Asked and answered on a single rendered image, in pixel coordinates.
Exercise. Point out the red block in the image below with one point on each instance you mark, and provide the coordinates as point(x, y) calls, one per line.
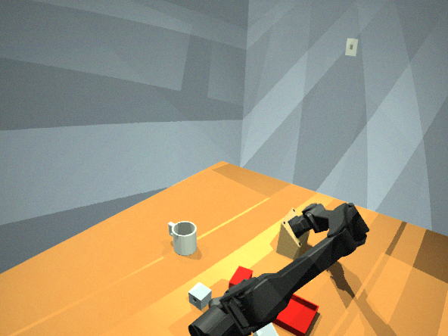
point(240, 274)

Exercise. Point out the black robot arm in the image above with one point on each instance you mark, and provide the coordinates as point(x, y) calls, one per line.
point(264, 297)

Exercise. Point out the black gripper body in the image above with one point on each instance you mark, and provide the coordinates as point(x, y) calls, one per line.
point(235, 331)

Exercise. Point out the red tray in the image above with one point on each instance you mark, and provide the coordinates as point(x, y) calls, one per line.
point(297, 316)

